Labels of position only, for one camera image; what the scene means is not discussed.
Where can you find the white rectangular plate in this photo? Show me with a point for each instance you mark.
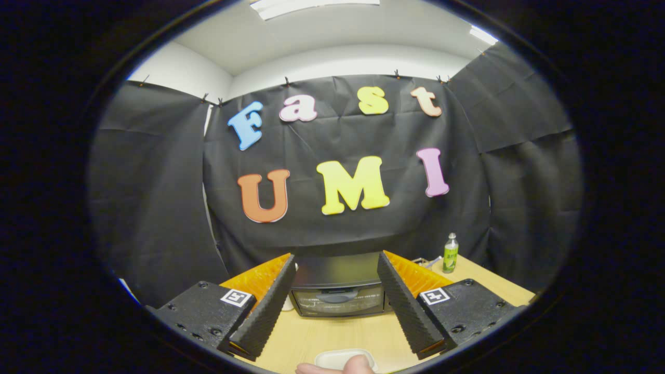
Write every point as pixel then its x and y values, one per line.
pixel 330 358

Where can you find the long ceiling light panel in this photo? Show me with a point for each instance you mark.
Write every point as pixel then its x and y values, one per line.
pixel 311 6

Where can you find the white pop-up toaster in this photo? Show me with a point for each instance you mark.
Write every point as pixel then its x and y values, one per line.
pixel 288 304

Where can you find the black toaster oven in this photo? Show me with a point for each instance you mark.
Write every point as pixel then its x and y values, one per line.
pixel 337 304

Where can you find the small ceiling light panel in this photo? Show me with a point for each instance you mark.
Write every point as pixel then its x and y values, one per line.
pixel 483 35

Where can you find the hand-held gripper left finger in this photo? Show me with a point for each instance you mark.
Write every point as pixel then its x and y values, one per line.
pixel 262 314

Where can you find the green drink bottle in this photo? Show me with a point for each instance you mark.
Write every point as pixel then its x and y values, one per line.
pixel 450 257

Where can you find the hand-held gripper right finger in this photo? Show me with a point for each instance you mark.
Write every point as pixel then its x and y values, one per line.
pixel 408 311

